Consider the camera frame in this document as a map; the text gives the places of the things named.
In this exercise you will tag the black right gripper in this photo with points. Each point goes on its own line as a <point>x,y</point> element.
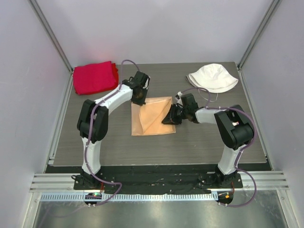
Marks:
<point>170,118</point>

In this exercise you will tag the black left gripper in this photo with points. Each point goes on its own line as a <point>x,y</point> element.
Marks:
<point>141,102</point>

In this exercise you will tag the beige satin napkin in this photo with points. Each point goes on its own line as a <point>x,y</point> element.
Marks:
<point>147,119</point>

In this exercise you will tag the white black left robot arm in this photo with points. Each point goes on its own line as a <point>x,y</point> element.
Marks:
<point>93,121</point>

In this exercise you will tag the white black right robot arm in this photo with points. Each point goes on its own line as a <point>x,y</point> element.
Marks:
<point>236,129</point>

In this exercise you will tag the red folded cloth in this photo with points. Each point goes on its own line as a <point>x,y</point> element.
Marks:
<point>95,78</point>

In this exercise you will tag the white bucket hat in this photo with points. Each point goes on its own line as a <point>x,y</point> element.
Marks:
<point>213,77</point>

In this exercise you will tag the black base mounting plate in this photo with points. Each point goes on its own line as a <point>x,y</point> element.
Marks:
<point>98,185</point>

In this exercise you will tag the white slotted cable duct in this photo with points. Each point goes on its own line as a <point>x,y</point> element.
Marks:
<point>94,196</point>

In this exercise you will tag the aluminium frame rail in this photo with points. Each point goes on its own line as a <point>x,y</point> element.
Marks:
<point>161,183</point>

